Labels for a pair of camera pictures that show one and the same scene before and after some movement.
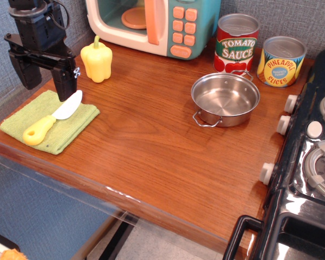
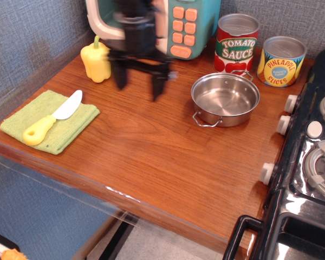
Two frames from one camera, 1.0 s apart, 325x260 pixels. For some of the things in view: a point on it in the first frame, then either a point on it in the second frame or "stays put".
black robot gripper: (42, 40) → (137, 49)
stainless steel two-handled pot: (226, 98) stays put
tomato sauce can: (235, 44) stays put
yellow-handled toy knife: (35, 134) stays put
